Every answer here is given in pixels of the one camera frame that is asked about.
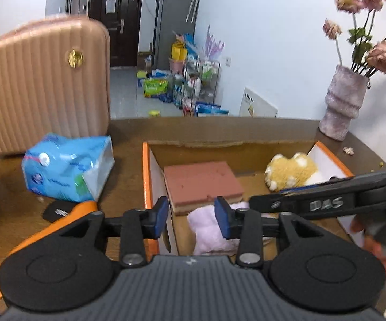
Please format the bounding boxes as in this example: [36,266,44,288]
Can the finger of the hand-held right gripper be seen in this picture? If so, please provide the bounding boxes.
[277,169,386,195]
[249,186,361,221]

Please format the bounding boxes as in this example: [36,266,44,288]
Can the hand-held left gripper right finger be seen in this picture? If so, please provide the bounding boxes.
[214,196,325,269]

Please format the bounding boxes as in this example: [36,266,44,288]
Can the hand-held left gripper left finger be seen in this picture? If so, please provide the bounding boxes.
[57,196,170,269]

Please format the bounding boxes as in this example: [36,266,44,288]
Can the pink towel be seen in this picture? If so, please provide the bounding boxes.
[187,201,251,255]

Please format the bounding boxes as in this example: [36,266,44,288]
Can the yellow plush toy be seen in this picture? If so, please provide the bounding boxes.
[264,152,321,192]

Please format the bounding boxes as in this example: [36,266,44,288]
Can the orange cardboard box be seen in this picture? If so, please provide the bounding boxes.
[142,140,365,263]

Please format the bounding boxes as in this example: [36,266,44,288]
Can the person's right hand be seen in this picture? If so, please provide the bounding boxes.
[351,212,386,286]

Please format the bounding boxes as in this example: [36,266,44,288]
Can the brown sponge block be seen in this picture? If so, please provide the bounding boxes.
[164,161,245,216]

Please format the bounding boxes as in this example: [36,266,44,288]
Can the pink textured vase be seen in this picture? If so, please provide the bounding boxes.
[318,64,370,142]

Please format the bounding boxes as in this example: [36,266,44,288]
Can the orange box lid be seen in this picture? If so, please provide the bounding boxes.
[0,201,99,303]

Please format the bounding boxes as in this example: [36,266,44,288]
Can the dried pink flowers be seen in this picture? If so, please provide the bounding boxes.
[323,0,386,78]

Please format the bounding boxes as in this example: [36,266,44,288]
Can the black flat object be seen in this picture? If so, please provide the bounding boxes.
[43,201,80,223]

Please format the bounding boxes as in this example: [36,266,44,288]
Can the blue tissue pack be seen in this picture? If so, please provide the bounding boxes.
[21,133,115,203]

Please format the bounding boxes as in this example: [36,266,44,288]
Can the white leaning board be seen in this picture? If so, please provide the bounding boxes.
[239,87,278,118]

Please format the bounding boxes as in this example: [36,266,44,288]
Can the blue packs on floor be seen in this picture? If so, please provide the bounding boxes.
[195,102,230,117]

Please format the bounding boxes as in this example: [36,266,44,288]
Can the green bag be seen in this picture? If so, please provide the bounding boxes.
[144,78,170,98]

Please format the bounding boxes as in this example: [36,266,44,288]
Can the pink bucket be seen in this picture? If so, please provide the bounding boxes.
[169,57,184,75]

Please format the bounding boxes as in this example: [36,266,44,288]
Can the yellow bag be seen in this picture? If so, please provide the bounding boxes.
[171,42,188,61]

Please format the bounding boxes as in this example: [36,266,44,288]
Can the purple feather decoration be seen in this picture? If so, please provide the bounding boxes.
[202,25,225,61]

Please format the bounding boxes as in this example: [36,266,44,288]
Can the pink ribbed suitcase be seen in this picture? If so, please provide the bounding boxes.
[0,16,111,156]

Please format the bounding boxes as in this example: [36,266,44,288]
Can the dark brown entrance door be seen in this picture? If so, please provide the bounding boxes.
[89,0,145,67]

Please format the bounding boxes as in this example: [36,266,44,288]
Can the grey refrigerator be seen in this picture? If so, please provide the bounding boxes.
[152,0,202,71]

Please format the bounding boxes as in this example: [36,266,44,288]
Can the hanging umbrella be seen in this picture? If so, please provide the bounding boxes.
[186,0,203,24]

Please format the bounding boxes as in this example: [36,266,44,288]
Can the wire storage rack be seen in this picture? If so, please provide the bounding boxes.
[183,58,221,108]

